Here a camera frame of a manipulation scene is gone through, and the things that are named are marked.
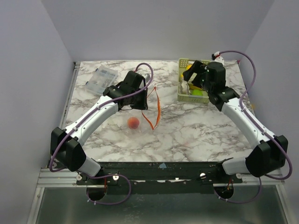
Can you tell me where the aluminium frame rail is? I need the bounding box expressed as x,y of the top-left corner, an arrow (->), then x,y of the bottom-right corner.
36,168 -> 285,188

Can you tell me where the small bright green vegetable toy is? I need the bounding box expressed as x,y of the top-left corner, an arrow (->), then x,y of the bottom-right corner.
192,90 -> 203,96

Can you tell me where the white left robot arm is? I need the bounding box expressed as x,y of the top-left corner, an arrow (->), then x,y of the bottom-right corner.
49,70 -> 154,184

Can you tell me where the pale green perforated basket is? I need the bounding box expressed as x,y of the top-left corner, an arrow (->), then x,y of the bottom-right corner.
178,58 -> 209,104

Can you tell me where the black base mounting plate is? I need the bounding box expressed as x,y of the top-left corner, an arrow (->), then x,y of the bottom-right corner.
48,161 -> 274,196

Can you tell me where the clear plastic organizer box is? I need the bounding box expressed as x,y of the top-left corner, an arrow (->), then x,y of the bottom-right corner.
85,66 -> 118,96

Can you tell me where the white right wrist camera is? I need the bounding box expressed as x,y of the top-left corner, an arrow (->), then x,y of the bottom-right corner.
211,51 -> 225,65

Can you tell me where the yellow banana toy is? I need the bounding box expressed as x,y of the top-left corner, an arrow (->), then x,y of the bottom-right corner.
189,84 -> 202,91

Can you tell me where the clear zip bag orange zipper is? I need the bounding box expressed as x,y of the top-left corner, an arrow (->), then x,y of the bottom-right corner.
117,85 -> 162,142

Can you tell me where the peach toy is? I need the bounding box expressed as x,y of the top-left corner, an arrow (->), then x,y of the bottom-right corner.
127,117 -> 140,129

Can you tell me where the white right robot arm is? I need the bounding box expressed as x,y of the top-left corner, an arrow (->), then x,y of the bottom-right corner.
184,60 -> 288,183

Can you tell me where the grey oyster mushroom toy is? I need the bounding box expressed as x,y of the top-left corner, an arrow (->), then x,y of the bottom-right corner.
178,78 -> 190,95

